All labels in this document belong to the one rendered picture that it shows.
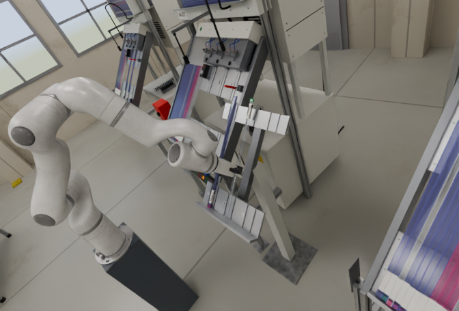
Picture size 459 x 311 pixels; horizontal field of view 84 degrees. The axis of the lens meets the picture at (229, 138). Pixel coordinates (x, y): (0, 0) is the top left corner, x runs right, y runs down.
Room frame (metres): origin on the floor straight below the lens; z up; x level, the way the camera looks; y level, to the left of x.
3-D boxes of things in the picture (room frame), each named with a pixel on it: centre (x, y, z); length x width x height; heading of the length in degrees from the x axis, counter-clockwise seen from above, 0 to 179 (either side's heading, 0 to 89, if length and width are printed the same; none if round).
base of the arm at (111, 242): (0.83, 0.69, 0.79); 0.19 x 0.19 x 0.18
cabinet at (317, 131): (1.54, -0.31, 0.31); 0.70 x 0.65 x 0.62; 24
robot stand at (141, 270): (0.83, 0.69, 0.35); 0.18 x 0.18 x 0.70; 33
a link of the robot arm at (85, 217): (0.86, 0.68, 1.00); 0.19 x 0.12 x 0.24; 166
